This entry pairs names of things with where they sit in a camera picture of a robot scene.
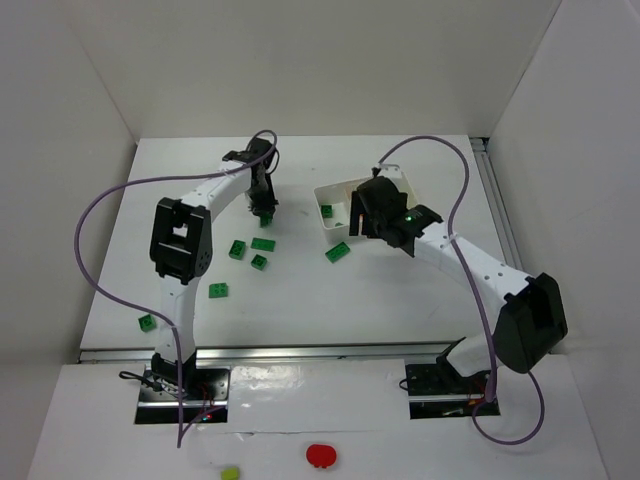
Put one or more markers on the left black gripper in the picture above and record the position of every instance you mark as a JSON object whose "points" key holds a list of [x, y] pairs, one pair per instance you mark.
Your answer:
{"points": [[261, 198]]}

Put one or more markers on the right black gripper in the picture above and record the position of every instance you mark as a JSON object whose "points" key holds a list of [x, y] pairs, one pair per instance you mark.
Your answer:
{"points": [[360, 214]]}

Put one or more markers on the green curved lego brick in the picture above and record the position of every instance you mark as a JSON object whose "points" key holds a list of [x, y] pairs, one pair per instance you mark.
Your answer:
{"points": [[265, 220]]}

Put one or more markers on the green 2x3 lego brick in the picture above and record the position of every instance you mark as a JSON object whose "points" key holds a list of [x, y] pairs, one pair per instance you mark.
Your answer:
{"points": [[337, 252]]}

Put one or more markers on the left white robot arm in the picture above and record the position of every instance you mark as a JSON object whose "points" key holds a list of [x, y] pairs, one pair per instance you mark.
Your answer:
{"points": [[181, 249]]}

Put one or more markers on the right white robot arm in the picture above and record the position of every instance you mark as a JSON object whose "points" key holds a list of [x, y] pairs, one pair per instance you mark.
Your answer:
{"points": [[522, 316]]}

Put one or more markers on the white divided plastic tray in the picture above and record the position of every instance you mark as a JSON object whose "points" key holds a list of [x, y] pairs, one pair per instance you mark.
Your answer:
{"points": [[338, 195]]}

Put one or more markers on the green 2x4 flat lego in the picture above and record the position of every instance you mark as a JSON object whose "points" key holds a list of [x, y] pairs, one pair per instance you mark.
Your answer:
{"points": [[263, 244]]}

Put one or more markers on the small green upturned lego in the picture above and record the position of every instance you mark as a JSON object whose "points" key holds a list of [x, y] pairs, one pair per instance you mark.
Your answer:
{"points": [[259, 262]]}

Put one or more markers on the green 2x2 lego front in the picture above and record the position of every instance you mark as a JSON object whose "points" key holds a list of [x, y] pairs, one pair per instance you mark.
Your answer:
{"points": [[218, 290]]}

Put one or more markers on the green lego table edge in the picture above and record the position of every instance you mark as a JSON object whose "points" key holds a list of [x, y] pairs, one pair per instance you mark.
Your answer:
{"points": [[147, 323]]}

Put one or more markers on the red round object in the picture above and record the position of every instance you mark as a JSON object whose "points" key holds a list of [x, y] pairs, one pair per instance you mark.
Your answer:
{"points": [[321, 456]]}

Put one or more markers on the pale green lego foreground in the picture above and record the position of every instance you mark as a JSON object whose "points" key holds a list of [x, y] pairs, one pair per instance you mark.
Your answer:
{"points": [[230, 473]]}

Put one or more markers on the aluminium right rail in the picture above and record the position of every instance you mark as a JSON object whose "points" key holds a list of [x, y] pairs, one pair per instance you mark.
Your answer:
{"points": [[497, 206]]}

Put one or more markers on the aluminium rail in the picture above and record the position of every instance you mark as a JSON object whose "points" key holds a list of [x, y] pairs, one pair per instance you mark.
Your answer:
{"points": [[227, 355], [497, 206]]}

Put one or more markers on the aluminium front rail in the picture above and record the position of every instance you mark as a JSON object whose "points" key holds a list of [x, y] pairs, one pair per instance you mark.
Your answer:
{"points": [[227, 355]]}

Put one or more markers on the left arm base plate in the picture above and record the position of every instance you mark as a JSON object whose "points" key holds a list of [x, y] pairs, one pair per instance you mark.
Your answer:
{"points": [[157, 400]]}

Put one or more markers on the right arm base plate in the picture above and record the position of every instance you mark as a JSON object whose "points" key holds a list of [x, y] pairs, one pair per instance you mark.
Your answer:
{"points": [[435, 393]]}

